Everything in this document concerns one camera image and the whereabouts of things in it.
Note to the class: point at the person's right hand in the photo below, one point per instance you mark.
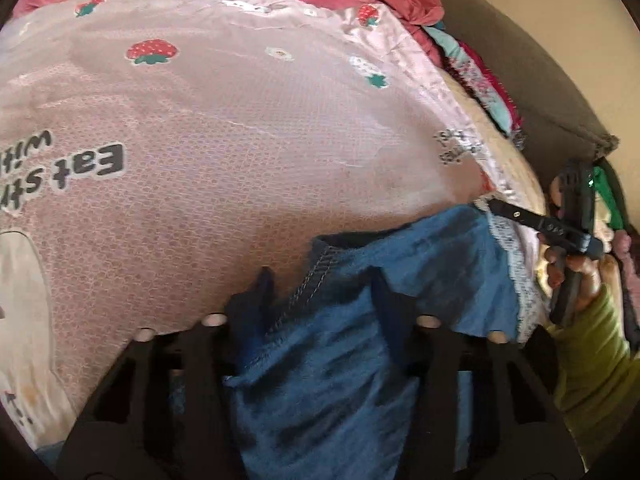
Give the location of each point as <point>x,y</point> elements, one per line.
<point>587,285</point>

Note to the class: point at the person's right forearm green sleeve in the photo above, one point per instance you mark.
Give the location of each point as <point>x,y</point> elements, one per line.
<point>595,360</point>

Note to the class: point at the blue denim pants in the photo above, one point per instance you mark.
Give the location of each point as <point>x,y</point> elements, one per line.
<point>340,385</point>

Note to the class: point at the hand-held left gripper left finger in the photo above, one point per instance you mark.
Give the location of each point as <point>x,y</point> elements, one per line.
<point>260,292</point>

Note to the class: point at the grey headboard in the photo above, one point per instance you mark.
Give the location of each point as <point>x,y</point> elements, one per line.
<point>525,60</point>

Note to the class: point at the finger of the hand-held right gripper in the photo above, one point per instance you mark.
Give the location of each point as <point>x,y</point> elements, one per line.
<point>515,216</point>

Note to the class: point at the beige mattress pad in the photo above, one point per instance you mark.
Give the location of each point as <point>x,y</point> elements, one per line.
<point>505,150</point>

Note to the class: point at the pile of colourful clothes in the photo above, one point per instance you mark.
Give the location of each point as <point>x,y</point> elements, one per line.
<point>470,65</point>

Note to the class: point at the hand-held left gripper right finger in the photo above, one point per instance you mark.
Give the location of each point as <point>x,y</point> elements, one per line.
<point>387,300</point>

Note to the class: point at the pink strawberry print bedsheet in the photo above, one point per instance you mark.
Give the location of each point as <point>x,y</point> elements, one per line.
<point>225,150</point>

